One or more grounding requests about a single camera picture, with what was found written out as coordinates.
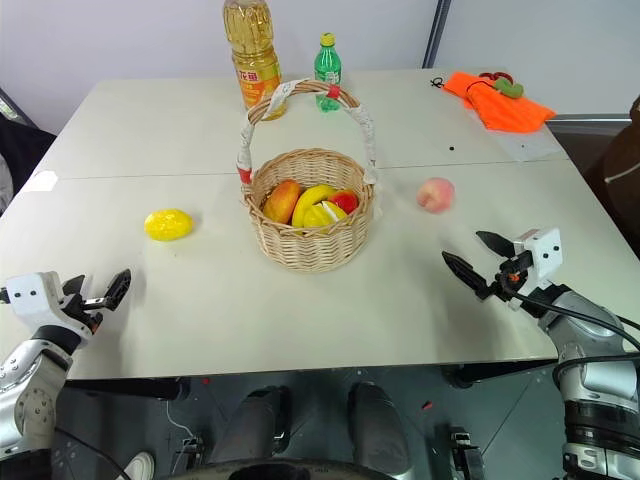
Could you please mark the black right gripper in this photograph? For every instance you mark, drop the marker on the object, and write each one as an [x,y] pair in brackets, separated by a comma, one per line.
[510,282]

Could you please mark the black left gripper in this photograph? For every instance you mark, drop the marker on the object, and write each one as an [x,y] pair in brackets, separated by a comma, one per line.
[90,309]

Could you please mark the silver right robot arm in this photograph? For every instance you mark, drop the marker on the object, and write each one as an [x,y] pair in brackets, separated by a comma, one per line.
[595,380]

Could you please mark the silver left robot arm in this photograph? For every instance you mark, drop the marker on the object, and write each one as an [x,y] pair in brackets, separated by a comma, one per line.
[30,395]

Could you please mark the pink peach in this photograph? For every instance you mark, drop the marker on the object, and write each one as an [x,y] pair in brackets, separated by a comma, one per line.
[436,196]

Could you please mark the yellow lemon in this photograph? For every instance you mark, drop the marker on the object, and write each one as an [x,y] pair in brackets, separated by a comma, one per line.
[169,225]

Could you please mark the white tape patch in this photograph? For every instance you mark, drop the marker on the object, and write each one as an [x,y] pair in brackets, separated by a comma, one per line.
[41,181]

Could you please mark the red apple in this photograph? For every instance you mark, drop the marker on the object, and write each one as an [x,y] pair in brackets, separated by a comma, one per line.
[346,201]

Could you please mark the orange cloth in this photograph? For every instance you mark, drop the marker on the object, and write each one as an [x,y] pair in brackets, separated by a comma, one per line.
[505,107]

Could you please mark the red and green toy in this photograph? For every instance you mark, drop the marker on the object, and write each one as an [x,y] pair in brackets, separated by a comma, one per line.
[509,87]

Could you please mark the yellow banana bunch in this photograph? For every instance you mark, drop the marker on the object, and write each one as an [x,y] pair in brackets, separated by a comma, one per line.
[312,210]

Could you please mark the white shoe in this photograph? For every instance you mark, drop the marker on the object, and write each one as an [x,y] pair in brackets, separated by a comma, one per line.
[139,466]

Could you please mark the dark rounded leg shape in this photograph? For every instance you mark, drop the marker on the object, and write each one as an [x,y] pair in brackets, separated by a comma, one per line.
[250,425]
[377,430]

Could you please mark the orange-red mango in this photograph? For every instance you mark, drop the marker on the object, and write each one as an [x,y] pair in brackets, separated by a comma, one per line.
[281,201]

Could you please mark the small green plastic bottle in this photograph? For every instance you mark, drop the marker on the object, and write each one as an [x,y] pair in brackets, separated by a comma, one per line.
[328,70]

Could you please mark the dark round robot waist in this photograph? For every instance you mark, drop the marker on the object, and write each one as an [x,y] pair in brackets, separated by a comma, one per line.
[300,472]

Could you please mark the large cooking oil bottle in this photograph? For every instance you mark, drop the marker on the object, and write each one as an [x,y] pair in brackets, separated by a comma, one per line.
[255,60]

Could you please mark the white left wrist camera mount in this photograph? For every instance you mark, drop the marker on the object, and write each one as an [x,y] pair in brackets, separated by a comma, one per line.
[35,295]

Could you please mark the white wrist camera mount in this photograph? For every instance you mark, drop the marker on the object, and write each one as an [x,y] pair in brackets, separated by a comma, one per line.
[545,255]
[35,295]

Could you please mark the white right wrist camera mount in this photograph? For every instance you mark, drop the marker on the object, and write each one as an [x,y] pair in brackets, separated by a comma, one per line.
[545,255]

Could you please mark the black table frame bar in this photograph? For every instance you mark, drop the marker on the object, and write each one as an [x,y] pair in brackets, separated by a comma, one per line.
[125,388]

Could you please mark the grey metal post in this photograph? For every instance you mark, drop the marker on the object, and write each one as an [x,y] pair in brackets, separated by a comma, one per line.
[436,35]

